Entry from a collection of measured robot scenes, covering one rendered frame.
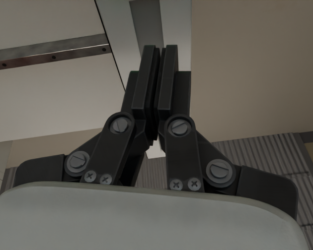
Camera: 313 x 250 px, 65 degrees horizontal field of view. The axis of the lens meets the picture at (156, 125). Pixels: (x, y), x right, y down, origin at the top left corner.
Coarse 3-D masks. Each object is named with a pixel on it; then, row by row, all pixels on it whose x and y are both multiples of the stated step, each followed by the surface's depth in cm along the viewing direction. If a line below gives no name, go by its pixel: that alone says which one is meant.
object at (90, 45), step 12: (96, 36) 42; (12, 48) 43; (24, 48) 43; (36, 48) 43; (48, 48) 42; (60, 48) 42; (72, 48) 41; (84, 48) 41; (96, 48) 42; (108, 48) 42; (0, 60) 42; (12, 60) 42; (24, 60) 42; (36, 60) 42; (48, 60) 43; (60, 60) 43
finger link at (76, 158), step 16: (144, 48) 12; (144, 64) 11; (128, 80) 12; (144, 80) 11; (128, 96) 11; (144, 96) 10; (128, 112) 11; (144, 112) 10; (144, 128) 10; (144, 144) 11; (80, 160) 10; (128, 160) 11; (80, 176) 9
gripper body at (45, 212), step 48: (48, 192) 8; (96, 192) 8; (144, 192) 8; (192, 192) 8; (0, 240) 7; (48, 240) 7; (96, 240) 7; (144, 240) 7; (192, 240) 7; (240, 240) 6; (288, 240) 6
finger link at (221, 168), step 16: (176, 48) 11; (160, 64) 11; (176, 64) 12; (160, 80) 11; (176, 80) 11; (160, 96) 10; (176, 96) 11; (160, 112) 10; (176, 112) 10; (160, 128) 10; (160, 144) 11; (208, 144) 10; (208, 160) 9; (224, 160) 9; (208, 176) 9; (224, 176) 9
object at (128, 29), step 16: (96, 0) 24; (112, 0) 24; (128, 0) 24; (144, 0) 24; (160, 0) 24; (176, 0) 24; (112, 16) 25; (128, 16) 25; (144, 16) 26; (160, 16) 26; (176, 16) 26; (112, 32) 27; (128, 32) 27; (144, 32) 28; (160, 32) 28; (176, 32) 27; (112, 48) 28; (128, 48) 29; (160, 48) 30; (128, 64) 31
